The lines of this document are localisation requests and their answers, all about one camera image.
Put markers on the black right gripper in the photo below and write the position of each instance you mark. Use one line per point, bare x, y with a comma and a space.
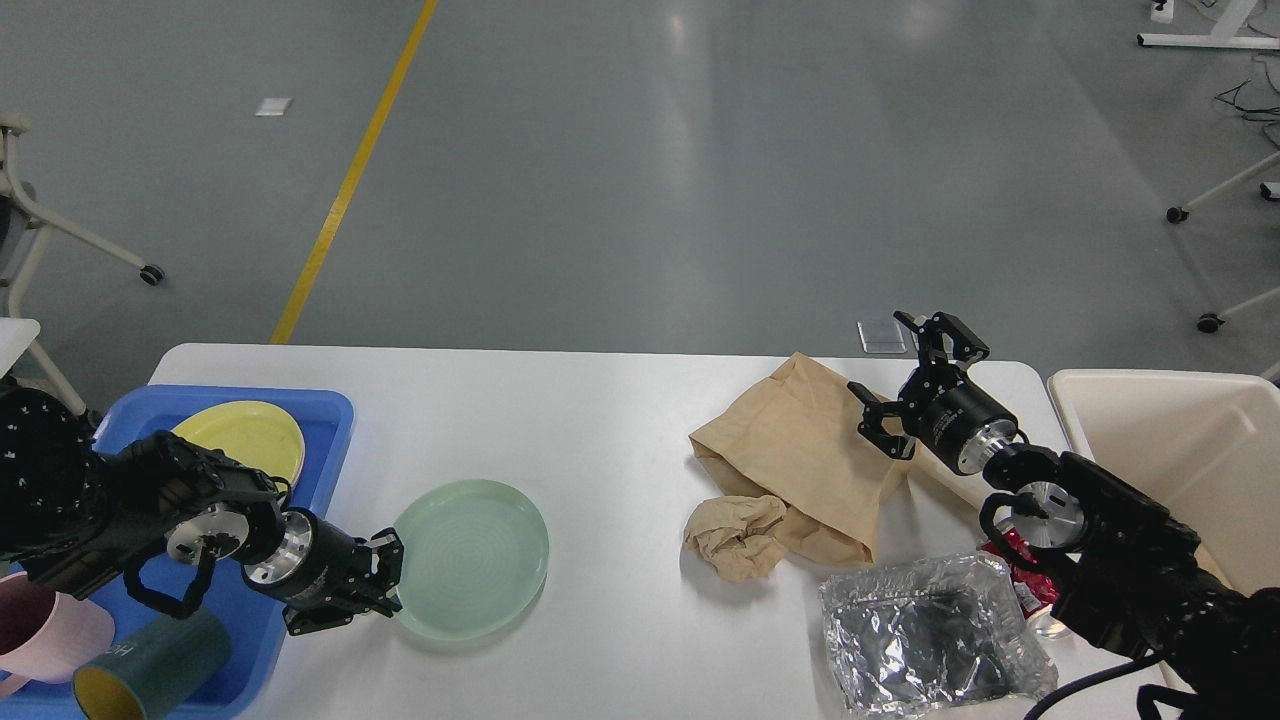
955, 419

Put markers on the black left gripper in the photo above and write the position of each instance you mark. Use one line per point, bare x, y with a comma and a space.
325, 577

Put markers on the light green plate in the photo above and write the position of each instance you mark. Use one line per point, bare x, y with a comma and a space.
475, 555

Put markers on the dark green mug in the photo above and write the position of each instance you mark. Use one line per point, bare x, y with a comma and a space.
154, 670

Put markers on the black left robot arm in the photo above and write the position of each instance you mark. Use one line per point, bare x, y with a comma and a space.
163, 512

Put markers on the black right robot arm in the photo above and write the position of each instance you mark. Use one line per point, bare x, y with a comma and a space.
1126, 569

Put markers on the small clear floor plate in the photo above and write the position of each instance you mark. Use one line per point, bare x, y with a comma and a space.
881, 337

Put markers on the brown paper bag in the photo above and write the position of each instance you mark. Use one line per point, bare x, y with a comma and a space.
794, 436

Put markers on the yellow plate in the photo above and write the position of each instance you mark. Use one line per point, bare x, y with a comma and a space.
257, 434

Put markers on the crumpled brown paper ball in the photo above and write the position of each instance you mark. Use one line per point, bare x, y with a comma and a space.
735, 534

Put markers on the red snack wrapper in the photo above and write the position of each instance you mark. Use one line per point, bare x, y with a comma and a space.
1036, 592

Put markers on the crumpled aluminium foil tray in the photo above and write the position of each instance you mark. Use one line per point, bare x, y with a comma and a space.
908, 639

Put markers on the beige plastic bin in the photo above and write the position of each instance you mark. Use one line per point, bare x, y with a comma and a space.
1205, 445

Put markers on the white rolling chair right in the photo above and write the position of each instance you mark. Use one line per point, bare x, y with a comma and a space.
1210, 323

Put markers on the white rolling chair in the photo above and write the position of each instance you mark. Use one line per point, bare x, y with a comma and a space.
44, 220
1210, 323

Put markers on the pink mug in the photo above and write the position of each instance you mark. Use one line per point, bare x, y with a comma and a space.
47, 635

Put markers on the white table base far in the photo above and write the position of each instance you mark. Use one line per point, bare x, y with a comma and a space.
1208, 25

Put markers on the white rolling chair left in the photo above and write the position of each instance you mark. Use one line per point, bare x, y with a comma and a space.
44, 220

